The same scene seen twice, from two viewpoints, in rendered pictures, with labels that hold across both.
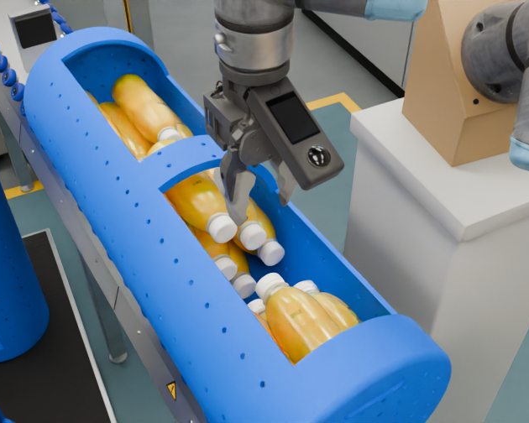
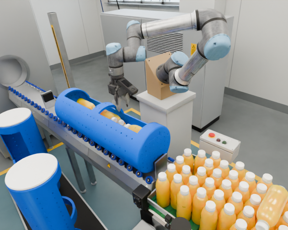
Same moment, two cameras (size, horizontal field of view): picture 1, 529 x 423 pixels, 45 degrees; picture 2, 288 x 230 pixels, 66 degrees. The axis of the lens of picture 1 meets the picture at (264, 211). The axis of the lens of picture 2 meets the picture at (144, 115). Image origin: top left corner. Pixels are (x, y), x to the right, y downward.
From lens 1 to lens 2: 0.56 m
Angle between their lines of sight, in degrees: 16
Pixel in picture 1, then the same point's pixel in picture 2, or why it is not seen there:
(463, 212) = (165, 107)
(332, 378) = (145, 132)
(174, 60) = not seen: hidden behind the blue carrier
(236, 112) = (115, 86)
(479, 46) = (159, 72)
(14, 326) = not seen: hidden behind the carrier
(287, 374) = (136, 134)
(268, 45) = (120, 70)
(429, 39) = (149, 74)
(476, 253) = (171, 117)
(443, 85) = (154, 82)
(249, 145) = (119, 91)
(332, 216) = not seen: hidden behind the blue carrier
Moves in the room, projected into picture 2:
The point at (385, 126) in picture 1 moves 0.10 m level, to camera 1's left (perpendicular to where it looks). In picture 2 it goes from (144, 96) to (131, 98)
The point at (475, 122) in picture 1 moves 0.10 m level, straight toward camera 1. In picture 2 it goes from (162, 88) to (162, 95)
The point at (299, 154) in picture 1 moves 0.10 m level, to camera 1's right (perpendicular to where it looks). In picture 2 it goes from (129, 88) to (148, 85)
